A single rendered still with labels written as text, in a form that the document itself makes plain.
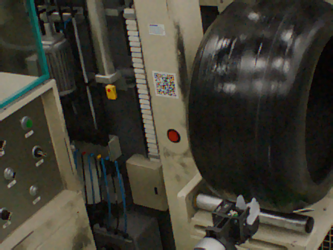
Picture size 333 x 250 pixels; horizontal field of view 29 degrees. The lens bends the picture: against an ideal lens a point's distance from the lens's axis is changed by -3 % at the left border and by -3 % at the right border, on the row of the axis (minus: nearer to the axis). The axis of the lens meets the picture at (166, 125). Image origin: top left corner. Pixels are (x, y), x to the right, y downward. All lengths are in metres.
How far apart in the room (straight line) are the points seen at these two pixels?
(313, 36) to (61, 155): 0.84
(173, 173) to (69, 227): 0.35
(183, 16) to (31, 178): 0.63
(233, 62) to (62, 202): 0.74
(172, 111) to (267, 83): 0.44
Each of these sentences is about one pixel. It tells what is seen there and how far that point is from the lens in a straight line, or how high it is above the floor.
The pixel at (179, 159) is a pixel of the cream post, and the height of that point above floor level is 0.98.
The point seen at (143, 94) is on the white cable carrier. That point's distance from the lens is 1.85.
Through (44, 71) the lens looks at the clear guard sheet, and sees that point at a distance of 1.82.
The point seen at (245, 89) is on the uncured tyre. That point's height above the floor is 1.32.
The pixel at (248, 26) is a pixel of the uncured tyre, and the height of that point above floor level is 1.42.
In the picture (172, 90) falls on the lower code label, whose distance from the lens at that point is 1.77.
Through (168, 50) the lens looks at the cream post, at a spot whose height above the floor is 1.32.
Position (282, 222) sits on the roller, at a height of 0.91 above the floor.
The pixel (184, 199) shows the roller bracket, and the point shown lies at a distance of 1.78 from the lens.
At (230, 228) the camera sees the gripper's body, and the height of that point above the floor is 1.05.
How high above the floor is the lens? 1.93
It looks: 27 degrees down
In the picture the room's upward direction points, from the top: 9 degrees counter-clockwise
